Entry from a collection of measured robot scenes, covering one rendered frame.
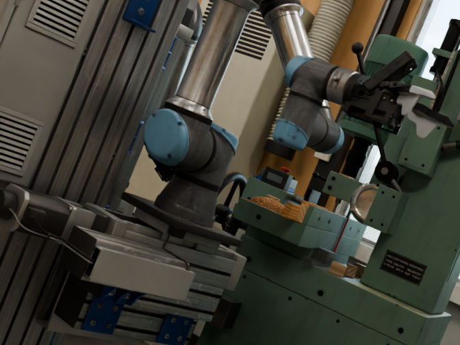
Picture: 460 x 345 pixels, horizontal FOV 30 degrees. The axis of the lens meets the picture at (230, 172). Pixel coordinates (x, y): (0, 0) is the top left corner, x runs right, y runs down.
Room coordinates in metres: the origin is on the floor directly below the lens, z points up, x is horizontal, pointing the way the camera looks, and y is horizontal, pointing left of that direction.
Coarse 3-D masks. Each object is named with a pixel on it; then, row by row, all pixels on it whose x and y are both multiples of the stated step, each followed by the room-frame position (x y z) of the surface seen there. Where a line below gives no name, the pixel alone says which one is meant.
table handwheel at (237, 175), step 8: (232, 176) 2.69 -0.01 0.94; (240, 176) 2.74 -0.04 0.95; (224, 184) 2.66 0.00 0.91; (240, 184) 2.79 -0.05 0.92; (232, 192) 2.75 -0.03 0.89; (240, 192) 2.83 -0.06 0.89; (216, 208) 2.73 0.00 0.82; (224, 208) 2.73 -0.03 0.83; (216, 216) 2.71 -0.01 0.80; (224, 216) 2.72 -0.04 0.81; (224, 224) 2.74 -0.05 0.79
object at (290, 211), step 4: (288, 204) 2.25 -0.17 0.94; (292, 204) 2.25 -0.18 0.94; (284, 208) 2.25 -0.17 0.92; (288, 208) 2.25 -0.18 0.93; (292, 208) 2.25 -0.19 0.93; (296, 208) 2.28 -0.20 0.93; (300, 208) 2.30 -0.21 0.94; (284, 212) 2.25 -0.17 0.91; (288, 212) 2.25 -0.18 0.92; (292, 212) 2.26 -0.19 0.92; (296, 212) 2.29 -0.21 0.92; (284, 216) 2.25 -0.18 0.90; (288, 216) 2.25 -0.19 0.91; (292, 216) 2.28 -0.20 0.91; (296, 216) 2.30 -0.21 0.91
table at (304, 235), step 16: (240, 208) 2.37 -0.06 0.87; (256, 208) 2.35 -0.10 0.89; (256, 224) 2.34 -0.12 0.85; (272, 224) 2.33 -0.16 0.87; (288, 224) 2.31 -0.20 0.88; (288, 240) 2.30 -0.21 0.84; (304, 240) 2.32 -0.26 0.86; (320, 240) 2.45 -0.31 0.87; (336, 240) 2.59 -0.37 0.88; (352, 240) 2.74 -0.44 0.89; (352, 256) 2.81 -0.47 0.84
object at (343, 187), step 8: (336, 176) 2.59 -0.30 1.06; (344, 176) 2.58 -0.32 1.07; (328, 184) 2.60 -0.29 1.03; (336, 184) 2.59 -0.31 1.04; (344, 184) 2.58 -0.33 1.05; (352, 184) 2.57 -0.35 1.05; (360, 184) 2.56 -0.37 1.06; (328, 192) 2.59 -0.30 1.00; (336, 192) 2.58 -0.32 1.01; (344, 192) 2.57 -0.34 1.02; (352, 192) 2.57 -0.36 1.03; (336, 200) 2.61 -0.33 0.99; (344, 200) 2.57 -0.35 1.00
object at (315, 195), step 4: (308, 188) 2.57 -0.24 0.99; (308, 192) 2.57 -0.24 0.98; (312, 192) 2.57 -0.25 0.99; (316, 192) 2.61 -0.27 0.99; (292, 196) 2.62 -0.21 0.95; (296, 196) 2.62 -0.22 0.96; (300, 196) 2.62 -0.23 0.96; (308, 196) 2.57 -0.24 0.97; (312, 196) 2.59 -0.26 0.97; (316, 196) 2.62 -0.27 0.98; (292, 200) 2.62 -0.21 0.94; (296, 200) 2.61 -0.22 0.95; (300, 200) 2.61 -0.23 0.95; (304, 200) 2.57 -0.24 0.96; (308, 200) 2.57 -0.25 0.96; (312, 200) 2.60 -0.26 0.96; (316, 200) 2.63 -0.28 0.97; (300, 204) 2.62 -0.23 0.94
